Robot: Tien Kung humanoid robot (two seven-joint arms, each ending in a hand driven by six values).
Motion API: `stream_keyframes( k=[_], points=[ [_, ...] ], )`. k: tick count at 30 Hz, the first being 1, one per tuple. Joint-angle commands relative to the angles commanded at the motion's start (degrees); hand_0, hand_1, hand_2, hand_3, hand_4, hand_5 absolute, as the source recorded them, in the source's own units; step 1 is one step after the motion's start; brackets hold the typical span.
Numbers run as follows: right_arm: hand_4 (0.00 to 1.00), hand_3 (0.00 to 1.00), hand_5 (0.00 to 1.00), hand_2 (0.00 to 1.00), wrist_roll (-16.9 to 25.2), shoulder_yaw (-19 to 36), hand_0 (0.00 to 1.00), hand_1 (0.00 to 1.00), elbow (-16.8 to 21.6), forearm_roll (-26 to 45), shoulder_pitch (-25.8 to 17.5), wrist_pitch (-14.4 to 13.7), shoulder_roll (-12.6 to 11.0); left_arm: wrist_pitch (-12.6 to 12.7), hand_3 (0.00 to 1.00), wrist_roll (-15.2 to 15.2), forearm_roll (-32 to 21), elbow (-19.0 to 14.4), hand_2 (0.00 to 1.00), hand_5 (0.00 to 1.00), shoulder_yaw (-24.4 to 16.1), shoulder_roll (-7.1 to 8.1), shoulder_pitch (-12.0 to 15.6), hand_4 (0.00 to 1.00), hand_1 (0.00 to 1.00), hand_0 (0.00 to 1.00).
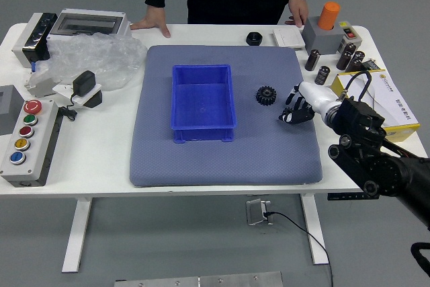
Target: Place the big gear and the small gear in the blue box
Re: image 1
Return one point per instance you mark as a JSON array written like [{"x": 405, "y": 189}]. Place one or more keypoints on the person's right hand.
[{"x": 154, "y": 19}]

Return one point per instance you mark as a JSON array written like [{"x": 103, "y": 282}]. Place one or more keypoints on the person's left hand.
[{"x": 298, "y": 9}]

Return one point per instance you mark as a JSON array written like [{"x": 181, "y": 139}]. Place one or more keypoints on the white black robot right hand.
[{"x": 317, "y": 99}]

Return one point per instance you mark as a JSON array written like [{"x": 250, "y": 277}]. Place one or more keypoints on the small black gear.
[{"x": 287, "y": 111}]

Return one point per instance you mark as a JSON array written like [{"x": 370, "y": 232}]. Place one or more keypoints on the big black gear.
[{"x": 265, "y": 96}]

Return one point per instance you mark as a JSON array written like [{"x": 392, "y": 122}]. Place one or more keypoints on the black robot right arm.
[{"x": 369, "y": 162}]

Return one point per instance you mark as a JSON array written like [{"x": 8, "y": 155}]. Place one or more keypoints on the white clear-lid distribution box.
[{"x": 87, "y": 25}]

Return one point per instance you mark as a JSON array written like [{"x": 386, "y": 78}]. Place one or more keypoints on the yellow white carton box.
[{"x": 396, "y": 99}]

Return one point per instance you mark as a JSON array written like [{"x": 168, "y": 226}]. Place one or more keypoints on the blue plastic box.
[{"x": 203, "y": 105}]

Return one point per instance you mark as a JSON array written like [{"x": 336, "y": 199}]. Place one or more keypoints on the grey square box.
[{"x": 10, "y": 119}]

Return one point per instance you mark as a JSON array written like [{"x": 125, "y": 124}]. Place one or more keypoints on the grey push-button control box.
[{"x": 32, "y": 166}]

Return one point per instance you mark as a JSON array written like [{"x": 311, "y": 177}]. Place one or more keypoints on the dark brown capacitor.
[
  {"x": 312, "y": 60},
  {"x": 356, "y": 62},
  {"x": 322, "y": 75},
  {"x": 346, "y": 54}
]

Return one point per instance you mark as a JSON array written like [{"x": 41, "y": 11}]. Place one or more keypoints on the orange cylinder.
[{"x": 329, "y": 14}]

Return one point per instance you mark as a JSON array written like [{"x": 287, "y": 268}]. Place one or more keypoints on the grey block holder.
[{"x": 319, "y": 41}]

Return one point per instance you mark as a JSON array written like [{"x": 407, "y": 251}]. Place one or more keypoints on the small black labelled component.
[{"x": 371, "y": 64}]

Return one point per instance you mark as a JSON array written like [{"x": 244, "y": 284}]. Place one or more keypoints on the clear plastic bag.
[{"x": 94, "y": 55}]

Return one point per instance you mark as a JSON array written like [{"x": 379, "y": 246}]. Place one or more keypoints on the grey-blue padded mat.
[{"x": 268, "y": 152}]

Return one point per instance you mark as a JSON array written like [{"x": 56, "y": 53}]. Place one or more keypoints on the black power adapter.
[{"x": 84, "y": 82}]

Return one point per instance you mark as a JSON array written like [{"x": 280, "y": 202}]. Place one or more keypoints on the black table control panel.
[{"x": 342, "y": 196}]

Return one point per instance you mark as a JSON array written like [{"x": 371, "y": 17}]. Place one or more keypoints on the white socket plate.
[{"x": 64, "y": 90}]

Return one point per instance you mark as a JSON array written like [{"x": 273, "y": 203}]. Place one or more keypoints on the silver device under table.
[{"x": 256, "y": 212}]

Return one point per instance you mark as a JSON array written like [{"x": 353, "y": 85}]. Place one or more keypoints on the small blue part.
[{"x": 33, "y": 67}]

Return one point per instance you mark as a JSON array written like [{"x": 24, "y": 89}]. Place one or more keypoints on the white table leg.
[
  {"x": 75, "y": 236},
  {"x": 315, "y": 233}
]

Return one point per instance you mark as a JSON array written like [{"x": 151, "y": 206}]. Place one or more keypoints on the red mushroom stop button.
[{"x": 32, "y": 107}]

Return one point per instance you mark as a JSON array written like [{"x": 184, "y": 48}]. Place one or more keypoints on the green push button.
[{"x": 30, "y": 119}]

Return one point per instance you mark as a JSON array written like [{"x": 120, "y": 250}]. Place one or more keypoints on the red flat push button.
[{"x": 26, "y": 131}]

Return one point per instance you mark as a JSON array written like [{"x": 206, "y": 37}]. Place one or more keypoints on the yellow push button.
[{"x": 22, "y": 144}]

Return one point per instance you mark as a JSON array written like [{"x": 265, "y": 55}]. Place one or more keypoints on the blue push button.
[{"x": 16, "y": 157}]

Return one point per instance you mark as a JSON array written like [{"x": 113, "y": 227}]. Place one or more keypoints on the silver metal plate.
[{"x": 198, "y": 281}]

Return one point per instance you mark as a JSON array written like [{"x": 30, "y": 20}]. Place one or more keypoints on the white wall switch plate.
[{"x": 289, "y": 38}]

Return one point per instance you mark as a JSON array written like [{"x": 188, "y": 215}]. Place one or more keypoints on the white red-button switch box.
[{"x": 351, "y": 36}]

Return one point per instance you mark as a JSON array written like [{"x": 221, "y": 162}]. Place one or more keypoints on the white black-lid enclosure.
[{"x": 30, "y": 41}]

